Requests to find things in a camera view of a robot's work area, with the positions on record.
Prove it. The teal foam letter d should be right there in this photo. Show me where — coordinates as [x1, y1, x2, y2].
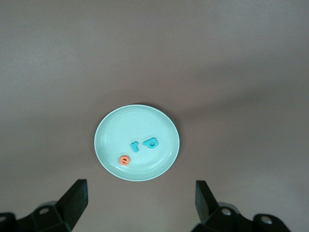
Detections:
[142, 137, 159, 149]

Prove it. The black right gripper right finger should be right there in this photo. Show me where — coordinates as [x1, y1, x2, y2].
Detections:
[190, 180, 289, 232]

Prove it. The pale green plate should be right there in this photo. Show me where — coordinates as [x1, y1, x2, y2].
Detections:
[94, 104, 181, 182]

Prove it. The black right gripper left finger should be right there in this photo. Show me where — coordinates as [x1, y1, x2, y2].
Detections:
[0, 179, 88, 232]

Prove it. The brown table cover sheet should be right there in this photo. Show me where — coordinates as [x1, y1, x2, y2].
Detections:
[0, 0, 309, 232]

